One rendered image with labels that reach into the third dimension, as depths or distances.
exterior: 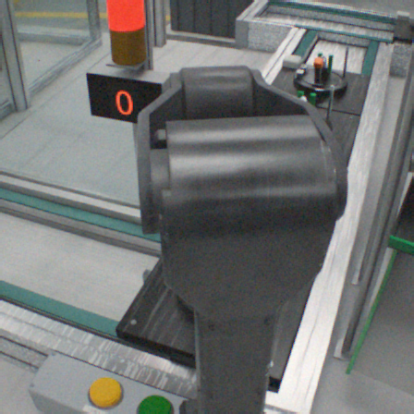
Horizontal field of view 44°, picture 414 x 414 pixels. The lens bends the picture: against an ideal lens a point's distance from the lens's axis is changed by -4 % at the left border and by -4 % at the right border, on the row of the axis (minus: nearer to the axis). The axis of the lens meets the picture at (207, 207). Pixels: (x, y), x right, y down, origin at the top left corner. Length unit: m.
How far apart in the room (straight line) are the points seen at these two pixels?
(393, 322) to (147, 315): 0.34
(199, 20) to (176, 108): 2.41
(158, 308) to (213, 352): 0.51
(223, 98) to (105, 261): 0.68
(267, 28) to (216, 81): 1.55
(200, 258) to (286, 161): 0.05
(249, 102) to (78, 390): 0.52
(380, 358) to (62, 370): 0.42
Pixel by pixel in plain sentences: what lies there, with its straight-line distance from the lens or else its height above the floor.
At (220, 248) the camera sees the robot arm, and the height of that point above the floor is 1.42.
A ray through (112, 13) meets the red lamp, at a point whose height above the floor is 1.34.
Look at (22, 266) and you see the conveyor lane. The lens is 0.96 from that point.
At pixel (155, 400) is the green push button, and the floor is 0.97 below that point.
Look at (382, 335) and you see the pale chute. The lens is 0.70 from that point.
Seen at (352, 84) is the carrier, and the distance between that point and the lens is 1.42.
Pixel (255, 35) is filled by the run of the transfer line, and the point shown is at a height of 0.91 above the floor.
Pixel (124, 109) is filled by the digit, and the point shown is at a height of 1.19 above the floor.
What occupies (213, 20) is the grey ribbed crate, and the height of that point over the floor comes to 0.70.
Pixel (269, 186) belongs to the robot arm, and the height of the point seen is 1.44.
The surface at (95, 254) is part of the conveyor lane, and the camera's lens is 0.95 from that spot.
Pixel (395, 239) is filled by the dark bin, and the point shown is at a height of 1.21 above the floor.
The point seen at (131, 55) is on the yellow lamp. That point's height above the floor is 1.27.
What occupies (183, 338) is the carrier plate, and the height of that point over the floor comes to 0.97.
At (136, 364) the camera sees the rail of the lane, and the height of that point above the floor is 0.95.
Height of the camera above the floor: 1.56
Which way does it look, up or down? 39 degrees down
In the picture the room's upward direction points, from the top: straight up
